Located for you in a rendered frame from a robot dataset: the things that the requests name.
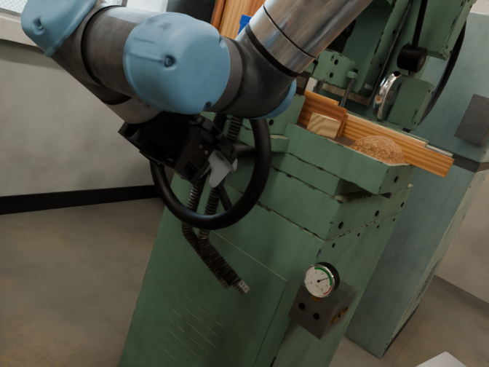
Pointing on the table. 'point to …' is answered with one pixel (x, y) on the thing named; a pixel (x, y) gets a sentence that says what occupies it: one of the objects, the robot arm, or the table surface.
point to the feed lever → (415, 61)
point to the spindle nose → (342, 38)
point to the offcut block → (323, 125)
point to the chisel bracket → (331, 69)
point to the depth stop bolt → (349, 84)
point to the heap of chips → (380, 148)
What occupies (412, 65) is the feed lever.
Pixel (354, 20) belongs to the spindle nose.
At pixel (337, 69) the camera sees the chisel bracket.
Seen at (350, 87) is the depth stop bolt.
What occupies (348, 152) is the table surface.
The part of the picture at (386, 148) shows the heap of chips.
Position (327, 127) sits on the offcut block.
